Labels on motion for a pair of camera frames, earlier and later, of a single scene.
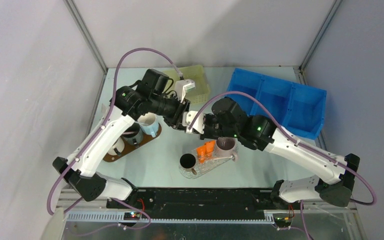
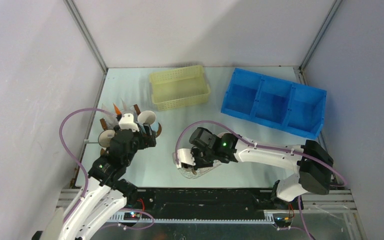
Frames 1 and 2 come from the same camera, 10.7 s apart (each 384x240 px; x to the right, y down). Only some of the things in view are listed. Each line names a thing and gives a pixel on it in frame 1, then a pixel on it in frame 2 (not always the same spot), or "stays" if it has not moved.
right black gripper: [205, 134] → [194, 151]
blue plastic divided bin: [300, 109] stays
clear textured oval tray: [201, 169] stays
